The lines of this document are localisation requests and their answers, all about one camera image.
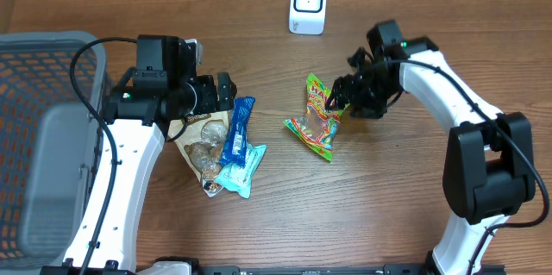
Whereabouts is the beige mushroom snack bag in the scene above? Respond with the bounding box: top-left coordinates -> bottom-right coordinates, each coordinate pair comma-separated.
168,111 -> 231,197

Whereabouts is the green gummy candy bag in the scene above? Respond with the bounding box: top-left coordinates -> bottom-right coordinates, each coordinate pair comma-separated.
283,73 -> 343,161

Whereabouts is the blue cookie packet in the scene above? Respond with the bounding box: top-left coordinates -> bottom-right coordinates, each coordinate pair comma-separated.
219,97 -> 256,167

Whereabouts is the teal snack packet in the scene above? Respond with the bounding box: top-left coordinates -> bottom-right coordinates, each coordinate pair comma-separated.
215,144 -> 267,199

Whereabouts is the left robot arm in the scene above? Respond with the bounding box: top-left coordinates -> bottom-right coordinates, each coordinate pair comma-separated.
41,34 -> 237,274

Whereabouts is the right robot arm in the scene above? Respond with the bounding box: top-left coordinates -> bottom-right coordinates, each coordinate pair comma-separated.
325,20 -> 549,274

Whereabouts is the grey plastic shopping basket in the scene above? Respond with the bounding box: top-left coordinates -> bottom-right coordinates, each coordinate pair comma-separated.
1,31 -> 100,274

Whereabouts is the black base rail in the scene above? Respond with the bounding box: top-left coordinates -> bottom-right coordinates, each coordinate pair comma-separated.
137,257 -> 505,275

